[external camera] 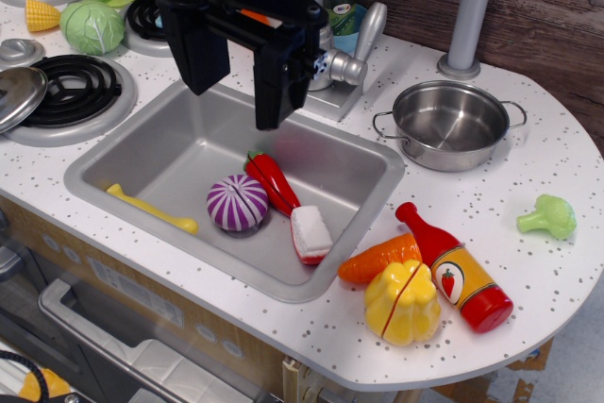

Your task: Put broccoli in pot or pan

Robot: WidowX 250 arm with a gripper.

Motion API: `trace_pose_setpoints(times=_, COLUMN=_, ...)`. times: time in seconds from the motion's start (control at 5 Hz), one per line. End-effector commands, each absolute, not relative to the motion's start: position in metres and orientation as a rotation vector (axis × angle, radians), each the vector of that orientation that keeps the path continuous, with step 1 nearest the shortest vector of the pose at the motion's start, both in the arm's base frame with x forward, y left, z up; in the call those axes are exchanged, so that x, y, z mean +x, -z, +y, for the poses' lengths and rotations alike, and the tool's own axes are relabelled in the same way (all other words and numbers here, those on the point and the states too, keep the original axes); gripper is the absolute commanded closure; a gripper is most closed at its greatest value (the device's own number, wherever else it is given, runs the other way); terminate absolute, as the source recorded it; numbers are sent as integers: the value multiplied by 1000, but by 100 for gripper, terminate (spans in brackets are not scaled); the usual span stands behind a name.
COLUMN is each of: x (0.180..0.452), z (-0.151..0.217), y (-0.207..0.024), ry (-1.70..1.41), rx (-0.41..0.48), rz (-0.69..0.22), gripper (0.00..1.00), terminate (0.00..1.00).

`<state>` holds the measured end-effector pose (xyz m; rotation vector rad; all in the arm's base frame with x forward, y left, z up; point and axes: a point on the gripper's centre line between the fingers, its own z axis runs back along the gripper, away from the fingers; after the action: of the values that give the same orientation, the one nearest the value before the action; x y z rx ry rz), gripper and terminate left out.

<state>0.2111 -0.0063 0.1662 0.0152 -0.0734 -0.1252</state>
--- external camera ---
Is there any red yellow hot sauce bottle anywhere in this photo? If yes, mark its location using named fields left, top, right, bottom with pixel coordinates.
left=395, top=202, right=513, bottom=333

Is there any purple striped toy onion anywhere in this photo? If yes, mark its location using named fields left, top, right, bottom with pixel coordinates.
left=206, top=174, right=269, bottom=232

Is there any stainless steel pot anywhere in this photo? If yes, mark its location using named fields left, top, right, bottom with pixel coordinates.
left=372, top=80, right=528, bottom=172

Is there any silver toy faucet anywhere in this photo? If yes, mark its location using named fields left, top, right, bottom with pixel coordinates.
left=304, top=2, right=387, bottom=121

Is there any red toy chili pepper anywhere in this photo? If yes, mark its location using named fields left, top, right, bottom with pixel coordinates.
left=243, top=151, right=301, bottom=217

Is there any yellow toy bone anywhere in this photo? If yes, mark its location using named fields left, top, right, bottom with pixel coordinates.
left=106, top=183, right=199, bottom=235

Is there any front left stove burner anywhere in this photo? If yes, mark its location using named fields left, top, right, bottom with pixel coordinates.
left=1, top=55, right=138, bottom=147

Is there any silver pot lid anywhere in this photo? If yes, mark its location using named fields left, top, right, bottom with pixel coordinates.
left=1, top=67, right=48, bottom=133

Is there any green toy broccoli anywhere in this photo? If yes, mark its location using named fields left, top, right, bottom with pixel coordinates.
left=516, top=194, right=577, bottom=240

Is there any orange toy carrot front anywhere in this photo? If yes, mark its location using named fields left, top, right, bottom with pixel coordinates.
left=338, top=233, right=423, bottom=284

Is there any green toy cabbage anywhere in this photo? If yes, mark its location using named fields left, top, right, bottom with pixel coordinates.
left=59, top=0, right=126, bottom=56

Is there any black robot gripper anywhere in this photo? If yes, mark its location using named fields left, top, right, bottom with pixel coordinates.
left=158, top=0, right=327, bottom=130

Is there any grey oven door handle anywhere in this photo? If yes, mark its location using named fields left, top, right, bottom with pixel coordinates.
left=38, top=279, right=201, bottom=402

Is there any silver stove knob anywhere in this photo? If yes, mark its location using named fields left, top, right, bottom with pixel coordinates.
left=0, top=39, right=45, bottom=71

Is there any black cable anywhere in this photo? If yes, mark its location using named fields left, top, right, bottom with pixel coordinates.
left=0, top=349, right=51, bottom=403

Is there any yellow toy corn cob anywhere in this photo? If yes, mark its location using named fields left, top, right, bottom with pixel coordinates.
left=25, top=0, right=60, bottom=32

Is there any yellow toy bell pepper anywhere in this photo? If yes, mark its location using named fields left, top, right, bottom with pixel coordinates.
left=364, top=260, right=441, bottom=346

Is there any middle back stove burner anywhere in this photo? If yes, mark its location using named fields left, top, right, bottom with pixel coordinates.
left=120, top=0, right=173, bottom=58

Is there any white red toy cake slice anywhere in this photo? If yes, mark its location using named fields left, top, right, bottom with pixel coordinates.
left=290, top=206, right=333, bottom=265

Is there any yellow object bottom left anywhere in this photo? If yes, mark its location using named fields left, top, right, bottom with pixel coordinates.
left=18, top=367, right=72, bottom=402

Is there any grey toy sink basin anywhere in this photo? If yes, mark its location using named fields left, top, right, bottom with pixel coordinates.
left=65, top=82, right=404, bottom=303

